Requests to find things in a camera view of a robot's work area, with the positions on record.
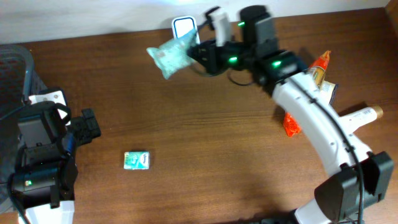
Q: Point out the white floral cream tube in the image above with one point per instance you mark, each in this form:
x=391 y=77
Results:
x=352 y=121

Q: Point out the teal pocket tissue pack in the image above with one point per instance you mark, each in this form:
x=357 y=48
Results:
x=139 y=160

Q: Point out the teal wet wipes pack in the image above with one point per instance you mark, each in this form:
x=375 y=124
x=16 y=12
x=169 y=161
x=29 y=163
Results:
x=171 y=56

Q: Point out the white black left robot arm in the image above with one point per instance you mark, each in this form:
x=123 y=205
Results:
x=40 y=187

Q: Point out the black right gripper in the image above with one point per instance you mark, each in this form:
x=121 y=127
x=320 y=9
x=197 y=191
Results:
x=210 y=57

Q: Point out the white blue noodle bag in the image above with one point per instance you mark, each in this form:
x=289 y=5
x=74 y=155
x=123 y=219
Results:
x=328 y=91

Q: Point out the orange spaghetti packet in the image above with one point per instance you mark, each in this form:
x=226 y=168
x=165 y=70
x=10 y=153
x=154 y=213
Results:
x=317 y=70

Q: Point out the grey plastic mesh basket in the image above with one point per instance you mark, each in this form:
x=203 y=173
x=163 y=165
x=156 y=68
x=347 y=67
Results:
x=18 y=81

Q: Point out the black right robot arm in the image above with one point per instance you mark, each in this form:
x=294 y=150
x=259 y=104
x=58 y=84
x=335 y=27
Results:
x=357 y=177

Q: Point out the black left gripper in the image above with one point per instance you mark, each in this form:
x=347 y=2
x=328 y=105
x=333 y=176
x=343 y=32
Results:
x=89 y=114

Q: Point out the white barcode scanner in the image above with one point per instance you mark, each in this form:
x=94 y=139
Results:
x=185 y=30

